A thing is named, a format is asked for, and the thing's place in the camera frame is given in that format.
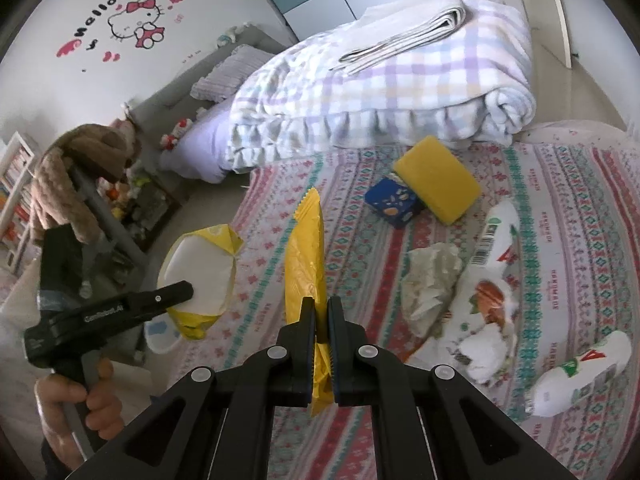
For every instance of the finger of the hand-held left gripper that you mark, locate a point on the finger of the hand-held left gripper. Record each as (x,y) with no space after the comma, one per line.
(167,297)

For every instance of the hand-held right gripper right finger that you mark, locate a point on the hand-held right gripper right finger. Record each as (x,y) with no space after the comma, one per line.
(333,322)

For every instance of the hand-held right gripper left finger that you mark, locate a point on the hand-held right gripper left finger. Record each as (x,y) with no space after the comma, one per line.
(311,322)

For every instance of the yellow and white bag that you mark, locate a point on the yellow and white bag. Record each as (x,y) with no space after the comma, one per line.
(200,270)

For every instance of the yellow snack wrapper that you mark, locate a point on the yellow snack wrapper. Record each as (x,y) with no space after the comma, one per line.
(305,260)

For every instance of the blue snack box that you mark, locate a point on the blue snack box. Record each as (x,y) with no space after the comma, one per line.
(392,202)

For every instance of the green cloth object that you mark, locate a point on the green cloth object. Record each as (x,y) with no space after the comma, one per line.
(435,180)

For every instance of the person's left hand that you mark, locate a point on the person's left hand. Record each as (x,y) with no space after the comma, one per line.
(100,405)

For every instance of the white blue-patterned container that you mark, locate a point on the white blue-patterned container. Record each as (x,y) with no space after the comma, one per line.
(161,336)

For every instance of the grey metal rack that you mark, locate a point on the grey metal rack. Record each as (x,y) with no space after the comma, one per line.
(107,220)

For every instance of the shelf of small toys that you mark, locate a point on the shelf of small toys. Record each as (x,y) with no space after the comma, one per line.
(142,200)

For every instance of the crumpled grey tissue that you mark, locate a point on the crumpled grey tissue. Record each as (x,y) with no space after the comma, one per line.
(430,280)

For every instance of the white bookshelf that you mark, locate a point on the white bookshelf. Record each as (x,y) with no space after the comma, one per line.
(17,195)

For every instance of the crumpled white paper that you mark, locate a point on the crumpled white paper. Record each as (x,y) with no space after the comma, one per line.
(482,357)

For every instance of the brown plush toy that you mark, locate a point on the brown plush toy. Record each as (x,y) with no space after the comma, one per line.
(75,170)

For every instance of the white printed packet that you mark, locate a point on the white printed packet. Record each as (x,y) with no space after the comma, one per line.
(487,300)

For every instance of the small cat plush toy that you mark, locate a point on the small cat plush toy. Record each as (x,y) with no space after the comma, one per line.
(176,134)

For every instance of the grey headboard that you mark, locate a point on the grey headboard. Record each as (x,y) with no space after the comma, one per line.
(170,92)

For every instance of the striped lavender pillow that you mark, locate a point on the striped lavender pillow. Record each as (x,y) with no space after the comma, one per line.
(230,72)

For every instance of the patterned bed sheet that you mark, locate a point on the patterned bed sheet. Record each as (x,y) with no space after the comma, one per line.
(565,260)

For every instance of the plaid fleece blanket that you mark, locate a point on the plaid fleece blanket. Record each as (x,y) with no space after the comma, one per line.
(400,90)

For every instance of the folded white towel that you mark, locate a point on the folded white towel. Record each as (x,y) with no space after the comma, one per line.
(400,30)

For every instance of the cartoon cat wall sticker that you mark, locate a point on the cartoon cat wall sticker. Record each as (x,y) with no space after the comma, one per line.
(135,17)

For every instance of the white door frame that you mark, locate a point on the white door frame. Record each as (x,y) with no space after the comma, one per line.
(542,5)

